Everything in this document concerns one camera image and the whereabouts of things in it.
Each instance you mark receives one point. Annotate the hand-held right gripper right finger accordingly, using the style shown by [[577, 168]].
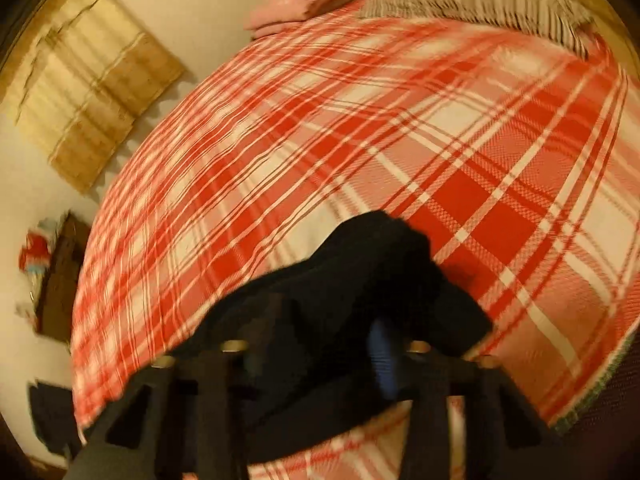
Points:
[[385, 365]]

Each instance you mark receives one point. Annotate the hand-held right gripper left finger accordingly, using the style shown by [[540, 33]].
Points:
[[215, 400]]

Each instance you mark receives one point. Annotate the black pants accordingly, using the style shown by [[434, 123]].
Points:
[[350, 280]]

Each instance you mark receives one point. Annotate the dark cloth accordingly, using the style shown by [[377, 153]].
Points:
[[52, 420]]

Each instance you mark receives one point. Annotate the dark wooden cabinet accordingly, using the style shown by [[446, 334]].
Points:
[[62, 280]]

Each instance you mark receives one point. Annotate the red gift bag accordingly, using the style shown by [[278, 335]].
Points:
[[34, 255]]

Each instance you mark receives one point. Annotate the maroon mattress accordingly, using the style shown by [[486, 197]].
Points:
[[620, 395]]

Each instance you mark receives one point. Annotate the red plaid bed sheet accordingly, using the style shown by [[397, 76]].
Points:
[[450, 135]]

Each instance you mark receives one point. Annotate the beige window curtain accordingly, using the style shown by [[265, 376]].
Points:
[[85, 90]]

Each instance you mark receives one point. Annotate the pink pillow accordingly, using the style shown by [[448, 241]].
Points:
[[300, 2]]

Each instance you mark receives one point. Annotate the grey striped pillow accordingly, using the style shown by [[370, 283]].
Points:
[[475, 0]]

